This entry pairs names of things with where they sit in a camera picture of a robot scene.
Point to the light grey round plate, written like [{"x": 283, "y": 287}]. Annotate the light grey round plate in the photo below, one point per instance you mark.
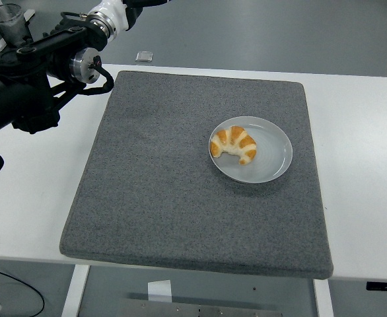
[{"x": 269, "y": 158}]

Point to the waste bin with plastic bag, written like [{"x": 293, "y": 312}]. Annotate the waste bin with plastic bag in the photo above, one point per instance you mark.
[{"x": 8, "y": 23}]

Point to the grey felt mat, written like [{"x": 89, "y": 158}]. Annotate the grey felt mat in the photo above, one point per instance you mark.
[{"x": 180, "y": 214}]

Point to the grey metal plate with screws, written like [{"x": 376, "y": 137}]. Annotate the grey metal plate with screws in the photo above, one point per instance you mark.
[{"x": 197, "y": 308}]

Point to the croissant bread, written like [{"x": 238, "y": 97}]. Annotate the croissant bread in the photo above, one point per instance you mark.
[{"x": 233, "y": 143}]

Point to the small grey floor box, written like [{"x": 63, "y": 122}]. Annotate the small grey floor box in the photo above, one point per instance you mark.
[{"x": 144, "y": 56}]

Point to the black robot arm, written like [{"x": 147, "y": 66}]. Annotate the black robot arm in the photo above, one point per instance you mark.
[{"x": 15, "y": 92}]

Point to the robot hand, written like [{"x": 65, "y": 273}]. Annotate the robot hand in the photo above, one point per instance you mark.
[{"x": 116, "y": 11}]

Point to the black table control panel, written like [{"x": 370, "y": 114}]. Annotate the black table control panel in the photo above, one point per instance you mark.
[{"x": 385, "y": 286}]

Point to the white table leg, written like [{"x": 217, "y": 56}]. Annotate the white table leg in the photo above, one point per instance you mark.
[
  {"x": 324, "y": 297},
  {"x": 76, "y": 290}
]

